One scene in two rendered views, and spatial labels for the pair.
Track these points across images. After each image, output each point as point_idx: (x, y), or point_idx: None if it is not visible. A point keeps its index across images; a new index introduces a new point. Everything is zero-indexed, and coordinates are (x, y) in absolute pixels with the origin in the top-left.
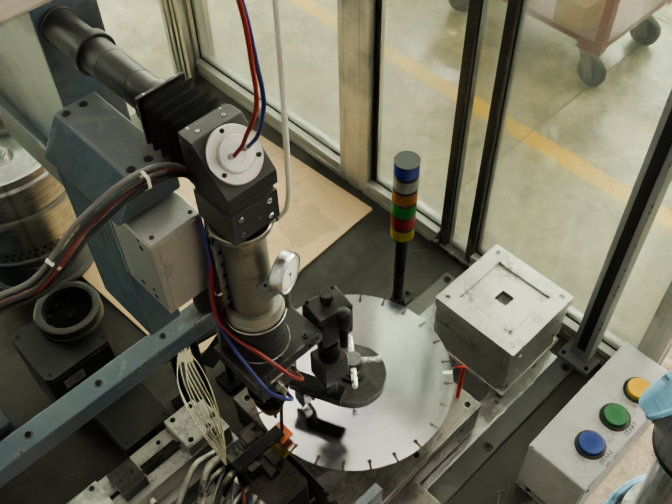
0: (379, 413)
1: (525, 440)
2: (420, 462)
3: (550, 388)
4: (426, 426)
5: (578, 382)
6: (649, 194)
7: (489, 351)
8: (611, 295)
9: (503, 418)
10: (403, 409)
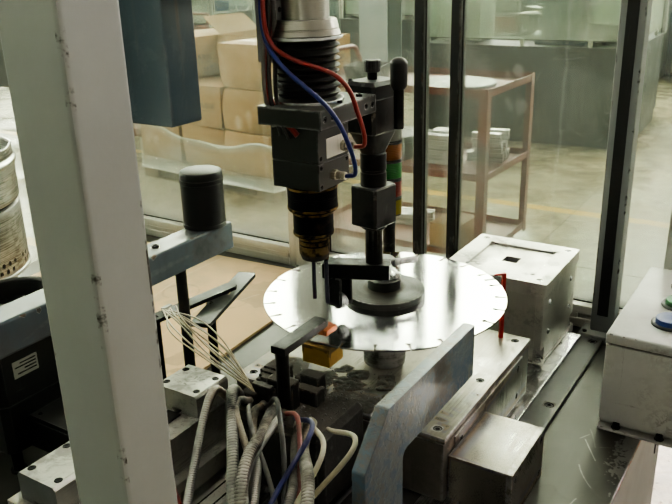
0: (430, 310)
1: (586, 396)
2: (488, 384)
3: (587, 356)
4: (490, 311)
5: None
6: (633, 58)
7: (515, 303)
8: (621, 214)
9: (552, 382)
10: (456, 305)
